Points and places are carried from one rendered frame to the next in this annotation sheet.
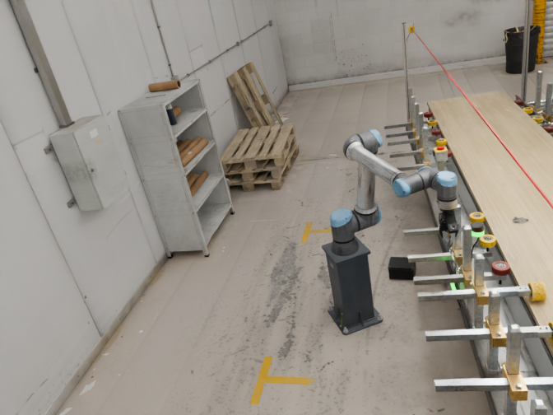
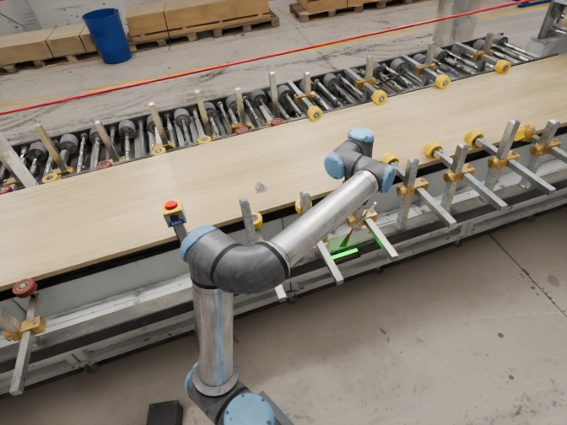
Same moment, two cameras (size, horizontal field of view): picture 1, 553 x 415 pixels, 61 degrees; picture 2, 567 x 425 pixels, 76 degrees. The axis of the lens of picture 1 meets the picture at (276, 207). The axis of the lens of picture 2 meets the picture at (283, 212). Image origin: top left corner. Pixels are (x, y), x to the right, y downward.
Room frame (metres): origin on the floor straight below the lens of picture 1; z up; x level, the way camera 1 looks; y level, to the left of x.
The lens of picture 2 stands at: (2.73, 0.02, 2.07)
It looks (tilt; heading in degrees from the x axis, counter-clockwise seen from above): 43 degrees down; 243
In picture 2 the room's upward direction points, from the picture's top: 7 degrees counter-clockwise
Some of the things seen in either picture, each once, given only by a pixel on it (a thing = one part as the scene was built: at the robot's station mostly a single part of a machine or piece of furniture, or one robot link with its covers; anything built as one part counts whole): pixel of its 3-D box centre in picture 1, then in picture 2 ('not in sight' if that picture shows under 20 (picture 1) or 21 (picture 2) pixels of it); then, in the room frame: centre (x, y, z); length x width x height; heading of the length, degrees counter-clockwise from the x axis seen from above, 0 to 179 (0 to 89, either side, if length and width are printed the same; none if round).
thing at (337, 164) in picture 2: (429, 178); (344, 161); (2.06, -0.77, 1.32); 0.12 x 0.12 x 0.09; 16
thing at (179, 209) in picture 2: (440, 155); (174, 213); (2.62, -1.05, 1.18); 0.07 x 0.07 x 0.08; 76
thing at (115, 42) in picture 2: not in sight; (110, 35); (1.94, -6.78, 0.36); 0.59 x 0.57 x 0.73; 72
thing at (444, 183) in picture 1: (446, 185); (359, 146); (1.96, -0.81, 1.32); 0.10 x 0.09 x 0.12; 16
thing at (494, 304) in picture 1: (493, 338); (450, 185); (1.40, -0.76, 0.88); 0.03 x 0.03 x 0.48; 76
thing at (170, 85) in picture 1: (164, 86); not in sight; (4.59, 0.80, 1.59); 0.30 x 0.08 x 0.08; 72
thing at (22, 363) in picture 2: (420, 166); (27, 339); (3.31, -1.17, 0.81); 0.43 x 0.03 x 0.04; 76
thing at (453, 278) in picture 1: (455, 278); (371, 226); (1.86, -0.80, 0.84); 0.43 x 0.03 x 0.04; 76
